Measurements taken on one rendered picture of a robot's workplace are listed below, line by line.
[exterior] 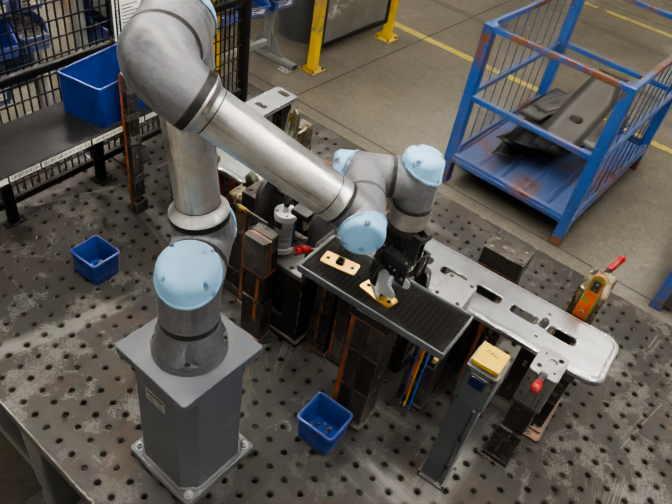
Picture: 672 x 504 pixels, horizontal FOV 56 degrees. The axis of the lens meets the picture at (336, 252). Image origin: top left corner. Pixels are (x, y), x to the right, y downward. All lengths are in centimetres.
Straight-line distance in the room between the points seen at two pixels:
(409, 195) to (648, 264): 280
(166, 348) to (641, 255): 305
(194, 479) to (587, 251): 268
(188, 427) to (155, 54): 75
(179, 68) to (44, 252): 131
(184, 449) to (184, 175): 59
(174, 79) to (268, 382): 104
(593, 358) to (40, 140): 158
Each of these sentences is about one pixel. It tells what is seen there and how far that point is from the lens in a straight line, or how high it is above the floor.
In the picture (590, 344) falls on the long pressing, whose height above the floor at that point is 100.
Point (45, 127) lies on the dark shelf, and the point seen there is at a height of 103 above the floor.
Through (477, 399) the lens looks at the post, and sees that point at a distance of 138.
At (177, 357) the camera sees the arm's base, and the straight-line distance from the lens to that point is 124.
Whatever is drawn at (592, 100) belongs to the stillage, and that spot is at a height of 51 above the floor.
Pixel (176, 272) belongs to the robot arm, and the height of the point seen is 132.
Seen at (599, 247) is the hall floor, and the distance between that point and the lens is 378.
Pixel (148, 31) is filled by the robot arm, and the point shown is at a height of 173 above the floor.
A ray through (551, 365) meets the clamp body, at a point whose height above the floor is 106.
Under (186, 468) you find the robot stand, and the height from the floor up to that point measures 81.
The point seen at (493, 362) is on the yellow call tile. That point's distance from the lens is 132.
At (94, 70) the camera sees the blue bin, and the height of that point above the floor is 111.
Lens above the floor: 213
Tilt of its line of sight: 42 degrees down
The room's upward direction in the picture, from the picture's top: 11 degrees clockwise
